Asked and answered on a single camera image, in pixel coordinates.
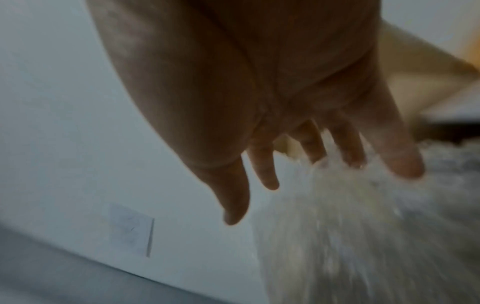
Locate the fluffy cream shaggy blanket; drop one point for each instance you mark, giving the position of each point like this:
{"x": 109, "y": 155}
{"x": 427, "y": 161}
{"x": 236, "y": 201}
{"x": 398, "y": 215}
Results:
{"x": 356, "y": 237}

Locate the white wall socket plate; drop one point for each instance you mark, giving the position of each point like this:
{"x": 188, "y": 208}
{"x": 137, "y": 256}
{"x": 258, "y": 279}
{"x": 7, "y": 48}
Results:
{"x": 129, "y": 228}

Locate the person's right hand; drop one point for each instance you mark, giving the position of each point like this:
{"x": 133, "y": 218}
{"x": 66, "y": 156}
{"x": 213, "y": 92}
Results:
{"x": 232, "y": 89}

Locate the beige wooden furniture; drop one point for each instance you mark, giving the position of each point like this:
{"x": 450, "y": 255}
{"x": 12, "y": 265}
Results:
{"x": 431, "y": 86}

